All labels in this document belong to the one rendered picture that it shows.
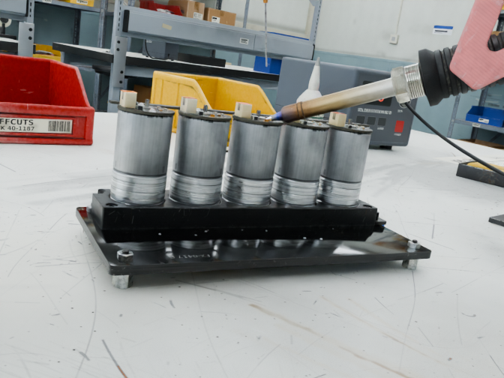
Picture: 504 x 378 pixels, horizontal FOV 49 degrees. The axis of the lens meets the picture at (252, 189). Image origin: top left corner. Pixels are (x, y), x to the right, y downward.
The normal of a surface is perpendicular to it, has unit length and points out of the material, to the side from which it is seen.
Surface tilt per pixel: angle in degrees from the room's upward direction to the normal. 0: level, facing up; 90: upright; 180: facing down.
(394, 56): 90
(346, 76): 90
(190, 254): 0
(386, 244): 0
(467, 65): 99
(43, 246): 0
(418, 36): 90
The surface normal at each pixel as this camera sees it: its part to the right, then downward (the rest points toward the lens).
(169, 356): 0.15, -0.96
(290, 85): -0.84, 0.00
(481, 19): -0.41, 0.30
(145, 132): 0.16, 0.26
